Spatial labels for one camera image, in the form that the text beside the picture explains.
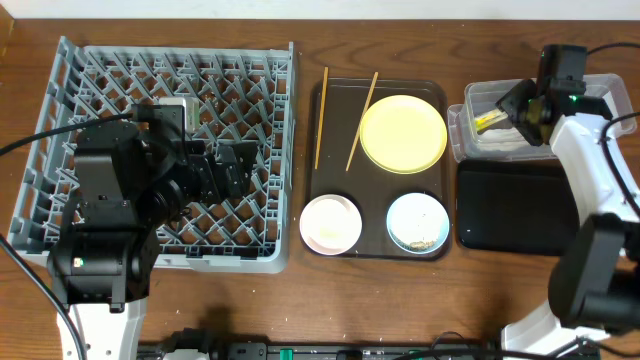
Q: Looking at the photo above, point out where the white napkin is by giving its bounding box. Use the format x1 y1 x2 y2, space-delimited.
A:
478 128 529 151

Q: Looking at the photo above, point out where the green snack wrapper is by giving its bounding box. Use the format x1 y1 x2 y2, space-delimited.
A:
474 109 508 132

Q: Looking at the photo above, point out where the light blue bowl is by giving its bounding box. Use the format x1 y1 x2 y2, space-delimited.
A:
386 193 450 255

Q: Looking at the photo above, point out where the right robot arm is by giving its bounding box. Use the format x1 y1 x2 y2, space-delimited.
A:
496 79 639 359

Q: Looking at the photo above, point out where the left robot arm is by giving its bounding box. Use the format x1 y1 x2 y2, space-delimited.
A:
47 120 258 359

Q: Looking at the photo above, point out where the clear plastic container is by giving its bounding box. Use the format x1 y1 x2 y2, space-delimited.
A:
448 74 633 162

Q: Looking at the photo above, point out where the grey plastic dish rack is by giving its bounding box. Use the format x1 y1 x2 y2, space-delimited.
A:
7 40 295 273

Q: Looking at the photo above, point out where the black rectangular bin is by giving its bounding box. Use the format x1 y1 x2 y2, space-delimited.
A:
456 159 579 256

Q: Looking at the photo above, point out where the dark brown serving tray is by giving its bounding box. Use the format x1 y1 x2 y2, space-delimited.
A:
306 78 452 262

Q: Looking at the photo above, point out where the white shallow bowl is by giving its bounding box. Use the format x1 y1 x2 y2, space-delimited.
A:
299 194 363 256

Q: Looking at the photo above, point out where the yellow round plate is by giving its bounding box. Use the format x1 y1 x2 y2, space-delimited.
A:
359 95 448 175

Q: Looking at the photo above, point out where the left wooden chopstick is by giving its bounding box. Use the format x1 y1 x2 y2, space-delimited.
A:
314 66 329 170

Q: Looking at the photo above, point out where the wooden chopstick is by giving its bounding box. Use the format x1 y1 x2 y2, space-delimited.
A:
314 66 329 170
345 71 379 172

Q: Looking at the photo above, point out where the right wooden chopstick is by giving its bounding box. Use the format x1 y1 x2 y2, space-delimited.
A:
345 71 379 172

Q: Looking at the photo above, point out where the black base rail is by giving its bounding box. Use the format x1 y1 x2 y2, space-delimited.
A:
135 328 498 360

